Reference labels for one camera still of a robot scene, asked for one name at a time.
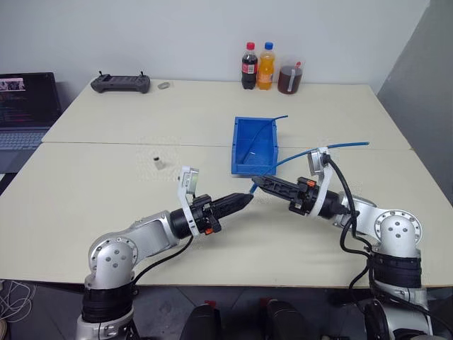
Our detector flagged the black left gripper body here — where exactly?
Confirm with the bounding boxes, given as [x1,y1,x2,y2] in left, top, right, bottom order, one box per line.
[190,194,222,236]

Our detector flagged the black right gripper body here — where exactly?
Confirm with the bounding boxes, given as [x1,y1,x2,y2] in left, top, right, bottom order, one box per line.
[287,176,322,217]

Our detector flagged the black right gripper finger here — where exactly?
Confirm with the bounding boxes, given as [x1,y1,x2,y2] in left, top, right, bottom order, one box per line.
[257,183,302,203]
[251,176,302,194]

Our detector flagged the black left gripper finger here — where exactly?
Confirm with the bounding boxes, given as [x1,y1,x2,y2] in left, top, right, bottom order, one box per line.
[213,198,252,221]
[211,193,255,210]

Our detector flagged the long blue cable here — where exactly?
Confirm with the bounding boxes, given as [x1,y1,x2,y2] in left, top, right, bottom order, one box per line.
[248,141,370,196]

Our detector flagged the blue plastic bin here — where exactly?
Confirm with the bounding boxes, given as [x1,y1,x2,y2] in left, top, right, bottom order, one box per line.
[231,115,281,177]

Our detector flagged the jar of brown liquid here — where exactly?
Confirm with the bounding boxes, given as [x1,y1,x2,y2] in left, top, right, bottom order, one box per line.
[277,56,305,96]

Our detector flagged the dark rounded shape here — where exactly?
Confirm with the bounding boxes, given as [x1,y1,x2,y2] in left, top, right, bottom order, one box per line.
[188,303,223,340]
[264,299,313,340]

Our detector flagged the orange soda bottle blue cap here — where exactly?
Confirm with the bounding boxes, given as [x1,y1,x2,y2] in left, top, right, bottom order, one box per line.
[257,41,275,91]

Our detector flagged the cola bottle red cap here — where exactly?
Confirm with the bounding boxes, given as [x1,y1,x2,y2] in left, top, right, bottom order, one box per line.
[241,41,259,91]

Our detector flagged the dark grey remote controller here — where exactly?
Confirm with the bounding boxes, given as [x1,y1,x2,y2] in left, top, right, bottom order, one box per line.
[90,70,151,95]

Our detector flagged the open laptop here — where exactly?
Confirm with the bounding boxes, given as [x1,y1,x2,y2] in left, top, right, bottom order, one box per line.
[0,72,64,174]

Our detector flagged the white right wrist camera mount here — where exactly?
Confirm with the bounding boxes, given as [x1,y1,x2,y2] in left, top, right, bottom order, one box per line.
[306,145,334,218]

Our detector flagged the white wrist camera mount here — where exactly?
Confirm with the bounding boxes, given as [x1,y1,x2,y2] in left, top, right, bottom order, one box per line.
[306,145,334,218]
[176,165,201,237]

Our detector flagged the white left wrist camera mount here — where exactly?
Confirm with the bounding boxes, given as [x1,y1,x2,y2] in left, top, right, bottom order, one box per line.
[176,165,201,237]

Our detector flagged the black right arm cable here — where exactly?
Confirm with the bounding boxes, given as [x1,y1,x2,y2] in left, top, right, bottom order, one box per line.
[320,153,377,310]

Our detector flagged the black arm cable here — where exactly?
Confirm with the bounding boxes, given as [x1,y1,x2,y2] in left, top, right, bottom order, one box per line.
[320,153,377,310]
[132,233,195,285]

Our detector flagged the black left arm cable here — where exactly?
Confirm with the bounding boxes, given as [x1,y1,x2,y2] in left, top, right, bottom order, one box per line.
[132,233,195,285]

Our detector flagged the blue cable with coupler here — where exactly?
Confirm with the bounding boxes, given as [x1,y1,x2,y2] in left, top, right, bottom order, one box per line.
[243,113,289,164]

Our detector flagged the thin white cords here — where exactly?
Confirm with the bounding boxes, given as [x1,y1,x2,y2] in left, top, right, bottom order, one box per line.
[0,279,38,324]

